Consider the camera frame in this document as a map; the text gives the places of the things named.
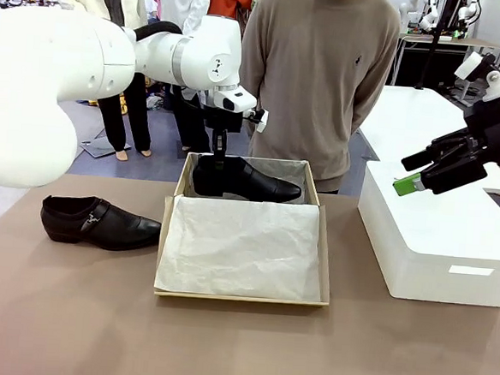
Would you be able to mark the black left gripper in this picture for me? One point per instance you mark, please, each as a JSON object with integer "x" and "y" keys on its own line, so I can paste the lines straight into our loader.
{"x": 224, "y": 120}

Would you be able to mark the white tissue paper sheet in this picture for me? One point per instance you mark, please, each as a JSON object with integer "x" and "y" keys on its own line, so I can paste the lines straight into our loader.
{"x": 241, "y": 247}

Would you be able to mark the brown cardboard shoe box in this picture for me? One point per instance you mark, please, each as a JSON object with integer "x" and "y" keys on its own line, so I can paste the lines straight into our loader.
{"x": 164, "y": 241}

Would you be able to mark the black leather shoe with buckle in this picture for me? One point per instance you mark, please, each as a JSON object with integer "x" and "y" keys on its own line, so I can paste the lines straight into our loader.
{"x": 97, "y": 226}

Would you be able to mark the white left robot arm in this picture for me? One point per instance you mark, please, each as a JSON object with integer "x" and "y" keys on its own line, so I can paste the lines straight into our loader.
{"x": 69, "y": 76}

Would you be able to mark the white robot arm with black joints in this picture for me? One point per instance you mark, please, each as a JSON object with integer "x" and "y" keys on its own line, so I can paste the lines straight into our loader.
{"x": 466, "y": 14}

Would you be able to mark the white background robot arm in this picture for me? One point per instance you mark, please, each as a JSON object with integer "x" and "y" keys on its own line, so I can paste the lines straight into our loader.
{"x": 404, "y": 11}

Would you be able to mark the pile of clothes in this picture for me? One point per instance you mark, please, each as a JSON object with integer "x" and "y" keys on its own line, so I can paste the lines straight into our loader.
{"x": 155, "y": 103}

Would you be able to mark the white plastic storage bin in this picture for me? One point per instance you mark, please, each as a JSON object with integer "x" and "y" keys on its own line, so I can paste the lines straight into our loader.
{"x": 434, "y": 252}

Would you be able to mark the grey background desk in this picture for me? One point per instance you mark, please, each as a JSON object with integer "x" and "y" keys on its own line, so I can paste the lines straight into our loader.
{"x": 440, "y": 41}

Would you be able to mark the black vertical pole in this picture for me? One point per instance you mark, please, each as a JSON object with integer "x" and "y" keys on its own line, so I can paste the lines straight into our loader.
{"x": 434, "y": 41}

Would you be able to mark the person in beige sweater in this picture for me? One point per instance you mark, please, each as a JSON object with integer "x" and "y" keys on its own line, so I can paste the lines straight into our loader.
{"x": 318, "y": 72}

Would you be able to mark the mannequin in white shirt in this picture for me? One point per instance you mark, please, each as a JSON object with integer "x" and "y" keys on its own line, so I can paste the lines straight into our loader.
{"x": 185, "y": 3}

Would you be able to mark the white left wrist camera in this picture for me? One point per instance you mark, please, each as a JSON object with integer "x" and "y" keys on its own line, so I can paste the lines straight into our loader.
{"x": 259, "y": 119}

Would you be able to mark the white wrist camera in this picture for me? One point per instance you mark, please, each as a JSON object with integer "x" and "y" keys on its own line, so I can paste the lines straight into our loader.
{"x": 259, "y": 119}
{"x": 481, "y": 72}

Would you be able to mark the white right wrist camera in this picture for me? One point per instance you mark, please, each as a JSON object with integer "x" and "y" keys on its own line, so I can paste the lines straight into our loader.
{"x": 481, "y": 72}

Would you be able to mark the grey mannequin base plate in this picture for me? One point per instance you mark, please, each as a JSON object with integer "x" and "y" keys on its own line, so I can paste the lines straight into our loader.
{"x": 100, "y": 148}

